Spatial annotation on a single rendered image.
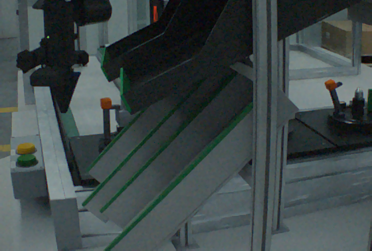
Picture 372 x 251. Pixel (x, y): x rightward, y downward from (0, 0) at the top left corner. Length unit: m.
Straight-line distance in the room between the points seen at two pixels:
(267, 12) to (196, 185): 0.20
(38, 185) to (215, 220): 0.34
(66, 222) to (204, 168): 0.41
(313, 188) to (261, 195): 0.49
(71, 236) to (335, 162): 0.50
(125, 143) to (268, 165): 0.34
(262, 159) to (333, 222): 0.51
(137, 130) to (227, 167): 0.29
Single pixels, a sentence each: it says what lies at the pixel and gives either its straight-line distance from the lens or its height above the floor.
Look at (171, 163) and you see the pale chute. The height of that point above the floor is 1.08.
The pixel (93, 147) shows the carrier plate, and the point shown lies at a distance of 1.18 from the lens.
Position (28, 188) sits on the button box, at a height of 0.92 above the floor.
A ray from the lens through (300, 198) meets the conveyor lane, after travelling 1.12.
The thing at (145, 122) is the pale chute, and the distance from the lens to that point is 0.91.
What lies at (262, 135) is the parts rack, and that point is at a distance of 0.61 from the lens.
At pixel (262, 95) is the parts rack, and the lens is 0.60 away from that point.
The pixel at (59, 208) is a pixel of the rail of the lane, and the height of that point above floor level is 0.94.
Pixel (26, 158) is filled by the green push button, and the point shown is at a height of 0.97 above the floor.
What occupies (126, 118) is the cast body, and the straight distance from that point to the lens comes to 1.11.
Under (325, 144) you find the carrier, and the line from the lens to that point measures 1.18.
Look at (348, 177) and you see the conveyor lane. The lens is 1.16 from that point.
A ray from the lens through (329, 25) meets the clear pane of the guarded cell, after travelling 2.46.
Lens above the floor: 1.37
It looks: 17 degrees down
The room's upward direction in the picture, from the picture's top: 1 degrees counter-clockwise
